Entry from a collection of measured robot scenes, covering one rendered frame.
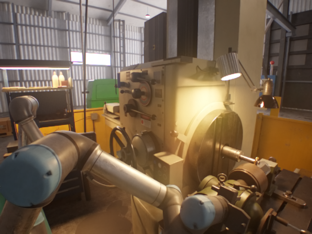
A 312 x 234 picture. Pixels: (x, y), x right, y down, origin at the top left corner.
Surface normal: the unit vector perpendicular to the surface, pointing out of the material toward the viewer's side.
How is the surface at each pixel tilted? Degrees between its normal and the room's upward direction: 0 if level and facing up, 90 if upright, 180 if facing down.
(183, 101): 90
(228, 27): 90
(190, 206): 61
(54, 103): 90
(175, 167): 90
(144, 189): 72
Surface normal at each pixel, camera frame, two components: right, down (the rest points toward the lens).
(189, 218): -0.65, -0.36
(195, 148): -0.77, -0.17
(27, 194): 0.11, 0.10
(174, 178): 0.59, 0.17
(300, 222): 0.00, -0.98
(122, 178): 0.22, -0.09
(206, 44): -0.81, 0.12
